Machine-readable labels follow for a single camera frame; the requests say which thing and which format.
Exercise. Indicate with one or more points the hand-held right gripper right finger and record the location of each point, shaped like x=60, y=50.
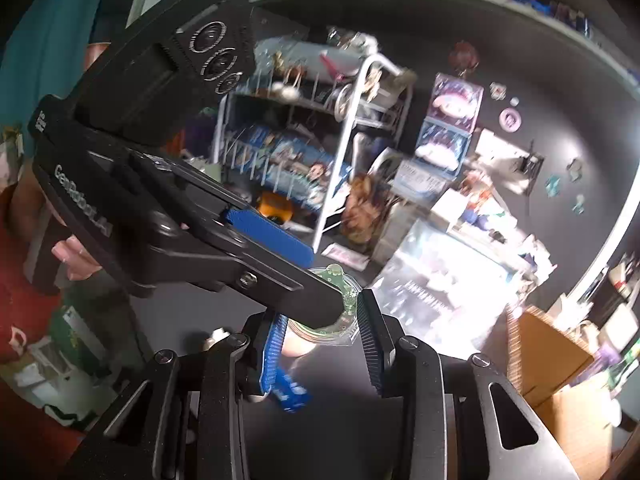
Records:
x=371, y=345

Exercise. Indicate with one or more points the small blue packet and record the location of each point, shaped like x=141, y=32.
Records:
x=291, y=392

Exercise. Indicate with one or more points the clear plastic cup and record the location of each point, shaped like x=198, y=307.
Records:
x=320, y=336

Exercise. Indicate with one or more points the blue printed card box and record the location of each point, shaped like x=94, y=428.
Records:
x=456, y=99
x=444, y=149

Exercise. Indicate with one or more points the cardboard box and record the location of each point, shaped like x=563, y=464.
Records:
x=555, y=360

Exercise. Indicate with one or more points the clear plastic sleeve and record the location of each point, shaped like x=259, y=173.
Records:
x=440, y=280

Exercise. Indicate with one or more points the brown figure toy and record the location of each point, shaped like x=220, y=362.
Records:
x=361, y=210

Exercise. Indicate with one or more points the orange toy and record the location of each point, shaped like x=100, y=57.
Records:
x=274, y=207

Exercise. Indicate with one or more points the person's left hand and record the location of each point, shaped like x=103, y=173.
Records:
x=77, y=257

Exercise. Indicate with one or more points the small white box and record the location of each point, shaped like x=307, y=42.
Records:
x=502, y=149

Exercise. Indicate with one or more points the person's red shirt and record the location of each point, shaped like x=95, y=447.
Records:
x=22, y=305

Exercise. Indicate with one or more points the round pink badge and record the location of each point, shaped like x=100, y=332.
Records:
x=510, y=120

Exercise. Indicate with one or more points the red round ornament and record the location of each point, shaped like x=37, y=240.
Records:
x=463, y=56

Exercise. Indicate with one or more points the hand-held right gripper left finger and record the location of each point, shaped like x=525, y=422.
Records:
x=272, y=355

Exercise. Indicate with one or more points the teal cloth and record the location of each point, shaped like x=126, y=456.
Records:
x=50, y=40

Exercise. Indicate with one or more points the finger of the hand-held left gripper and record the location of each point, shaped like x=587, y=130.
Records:
x=265, y=235
x=300, y=292

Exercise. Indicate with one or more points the row of blue printed boxes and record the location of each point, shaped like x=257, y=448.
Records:
x=295, y=165

